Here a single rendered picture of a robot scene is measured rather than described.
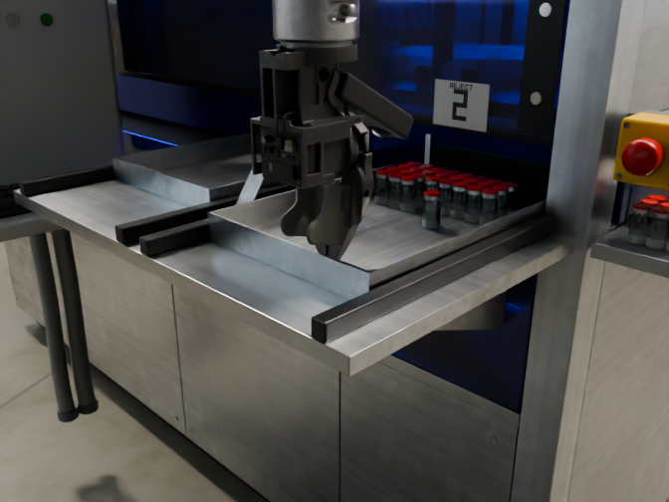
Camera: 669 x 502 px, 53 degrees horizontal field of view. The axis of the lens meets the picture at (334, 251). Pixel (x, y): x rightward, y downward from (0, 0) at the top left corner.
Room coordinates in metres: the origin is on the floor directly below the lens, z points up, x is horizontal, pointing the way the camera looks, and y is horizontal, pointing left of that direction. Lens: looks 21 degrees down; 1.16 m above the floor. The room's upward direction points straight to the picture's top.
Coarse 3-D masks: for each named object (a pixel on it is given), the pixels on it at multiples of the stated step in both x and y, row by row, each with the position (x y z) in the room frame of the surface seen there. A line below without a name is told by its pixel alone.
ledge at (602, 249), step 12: (624, 228) 0.80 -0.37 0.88; (600, 240) 0.76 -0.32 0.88; (612, 240) 0.76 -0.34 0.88; (624, 240) 0.76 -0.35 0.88; (600, 252) 0.74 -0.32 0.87; (612, 252) 0.73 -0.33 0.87; (624, 252) 0.72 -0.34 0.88; (636, 252) 0.72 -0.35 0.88; (648, 252) 0.72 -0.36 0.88; (660, 252) 0.72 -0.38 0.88; (624, 264) 0.72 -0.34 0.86; (636, 264) 0.71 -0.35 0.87; (648, 264) 0.70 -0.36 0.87; (660, 264) 0.70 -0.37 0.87
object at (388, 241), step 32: (288, 192) 0.84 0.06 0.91; (224, 224) 0.74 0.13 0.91; (256, 224) 0.81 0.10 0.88; (384, 224) 0.81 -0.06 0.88; (416, 224) 0.81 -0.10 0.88; (448, 224) 0.81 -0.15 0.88; (512, 224) 0.75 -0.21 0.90; (256, 256) 0.70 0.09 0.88; (288, 256) 0.66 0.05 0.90; (320, 256) 0.62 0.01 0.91; (352, 256) 0.70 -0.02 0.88; (384, 256) 0.70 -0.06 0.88; (416, 256) 0.62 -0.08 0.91; (352, 288) 0.59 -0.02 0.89
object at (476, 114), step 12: (444, 84) 0.91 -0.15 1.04; (456, 84) 0.90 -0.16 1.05; (468, 84) 0.89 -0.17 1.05; (480, 84) 0.87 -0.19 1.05; (444, 96) 0.91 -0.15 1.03; (456, 96) 0.90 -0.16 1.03; (468, 96) 0.88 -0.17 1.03; (480, 96) 0.87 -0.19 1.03; (444, 108) 0.91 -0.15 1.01; (468, 108) 0.88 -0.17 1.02; (480, 108) 0.87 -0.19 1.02; (444, 120) 0.91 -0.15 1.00; (456, 120) 0.90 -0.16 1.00; (468, 120) 0.88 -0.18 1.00; (480, 120) 0.87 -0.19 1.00
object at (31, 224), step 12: (12, 216) 1.08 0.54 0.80; (24, 216) 1.08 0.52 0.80; (36, 216) 1.08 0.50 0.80; (0, 228) 1.03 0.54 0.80; (12, 228) 1.04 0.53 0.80; (24, 228) 1.05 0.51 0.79; (36, 228) 1.06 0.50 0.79; (48, 228) 1.08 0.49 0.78; (60, 228) 1.09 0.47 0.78; (0, 240) 1.03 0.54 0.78
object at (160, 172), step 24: (192, 144) 1.14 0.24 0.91; (216, 144) 1.18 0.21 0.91; (240, 144) 1.21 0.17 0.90; (120, 168) 1.02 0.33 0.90; (144, 168) 0.97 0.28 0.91; (168, 168) 1.10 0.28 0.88; (192, 168) 1.10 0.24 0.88; (216, 168) 1.10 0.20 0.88; (240, 168) 1.10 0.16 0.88; (168, 192) 0.93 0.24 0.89; (192, 192) 0.88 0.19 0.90; (216, 192) 0.87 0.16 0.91; (240, 192) 0.89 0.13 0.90
